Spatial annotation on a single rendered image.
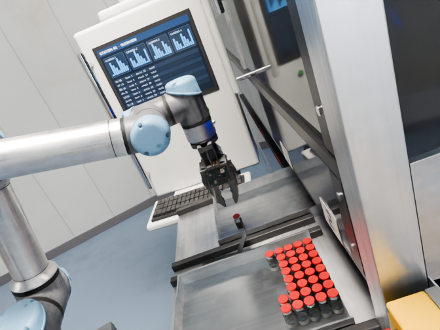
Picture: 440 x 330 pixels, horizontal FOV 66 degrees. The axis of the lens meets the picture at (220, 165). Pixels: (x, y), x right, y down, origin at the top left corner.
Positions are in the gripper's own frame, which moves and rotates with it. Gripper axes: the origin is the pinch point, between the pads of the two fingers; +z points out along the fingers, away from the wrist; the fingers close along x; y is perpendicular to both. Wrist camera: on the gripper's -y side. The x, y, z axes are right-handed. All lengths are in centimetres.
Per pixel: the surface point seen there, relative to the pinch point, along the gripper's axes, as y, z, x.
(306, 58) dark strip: 39, -37, 19
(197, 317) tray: 26.8, 10.2, -13.8
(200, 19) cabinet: -52, -45, 10
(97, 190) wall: -206, 60, -130
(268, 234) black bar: 9.3, 8.6, 7.1
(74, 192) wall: -201, 52, -148
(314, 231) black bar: 14.8, 8.1, 17.8
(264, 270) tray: 19.8, 10.0, 3.4
